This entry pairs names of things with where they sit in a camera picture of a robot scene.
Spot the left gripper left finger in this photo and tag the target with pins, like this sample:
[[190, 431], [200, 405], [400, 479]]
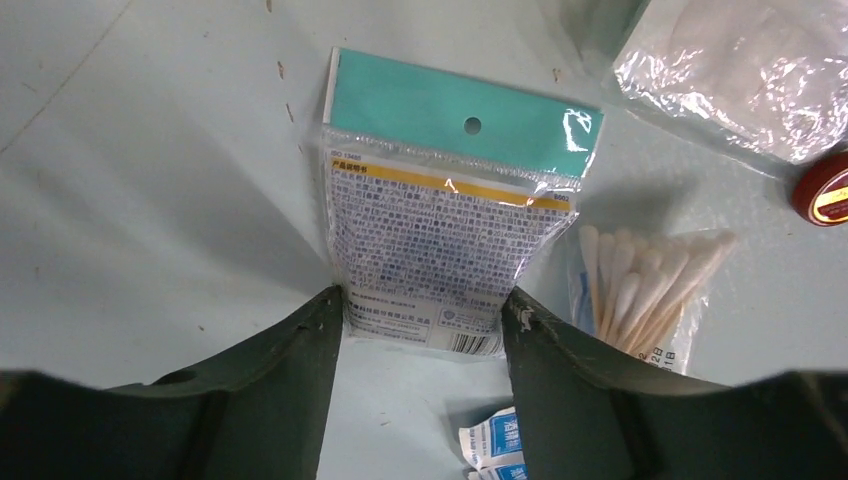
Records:
[[257, 410]]

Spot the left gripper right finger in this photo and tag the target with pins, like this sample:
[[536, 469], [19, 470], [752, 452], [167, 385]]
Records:
[[588, 411]]

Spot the cotton swabs bag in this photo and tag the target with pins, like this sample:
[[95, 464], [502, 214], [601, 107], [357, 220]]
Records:
[[644, 295]]

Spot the teal header plastic bag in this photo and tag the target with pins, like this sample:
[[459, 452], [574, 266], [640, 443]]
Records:
[[440, 191]]

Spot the clear bag white gauze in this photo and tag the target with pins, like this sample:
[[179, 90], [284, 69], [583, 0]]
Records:
[[768, 76]]

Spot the white blue alcohol pad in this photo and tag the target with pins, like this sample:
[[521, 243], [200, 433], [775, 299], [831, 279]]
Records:
[[495, 442], [500, 472]]

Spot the small red round tin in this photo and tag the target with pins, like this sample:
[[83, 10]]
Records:
[[820, 195]]

